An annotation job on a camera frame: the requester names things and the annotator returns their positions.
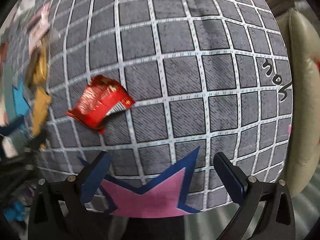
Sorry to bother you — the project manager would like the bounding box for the orange snack packet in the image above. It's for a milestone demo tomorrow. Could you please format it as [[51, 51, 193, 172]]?
[[32, 86, 52, 137]]

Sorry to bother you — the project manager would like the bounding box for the red snack packet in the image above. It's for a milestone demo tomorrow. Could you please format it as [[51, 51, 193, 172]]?
[[66, 75, 135, 134]]

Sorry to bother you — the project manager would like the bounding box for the yellow biscuit packet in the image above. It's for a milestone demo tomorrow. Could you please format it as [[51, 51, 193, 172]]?
[[24, 34, 49, 91]]

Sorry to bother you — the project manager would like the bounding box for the grey checked tablecloth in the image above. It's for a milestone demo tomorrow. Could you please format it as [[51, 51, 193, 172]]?
[[4, 0, 294, 218]]

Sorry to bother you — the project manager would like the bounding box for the pink white biscuit packet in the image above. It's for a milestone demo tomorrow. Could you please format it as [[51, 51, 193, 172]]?
[[27, 2, 51, 56]]

